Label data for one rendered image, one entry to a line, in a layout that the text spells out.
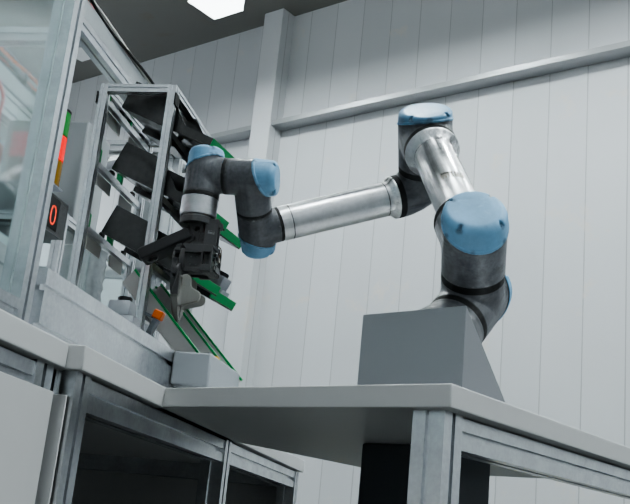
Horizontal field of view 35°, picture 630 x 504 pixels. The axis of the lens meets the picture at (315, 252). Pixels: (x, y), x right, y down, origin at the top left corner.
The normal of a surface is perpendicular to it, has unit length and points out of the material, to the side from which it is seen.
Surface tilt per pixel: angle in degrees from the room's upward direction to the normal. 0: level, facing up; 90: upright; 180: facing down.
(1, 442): 90
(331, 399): 90
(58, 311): 90
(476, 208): 57
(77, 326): 90
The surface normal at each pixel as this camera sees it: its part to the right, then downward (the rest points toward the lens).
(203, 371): -0.16, -0.29
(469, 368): 0.76, -0.11
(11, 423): 0.98, 0.04
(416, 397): -0.60, -0.28
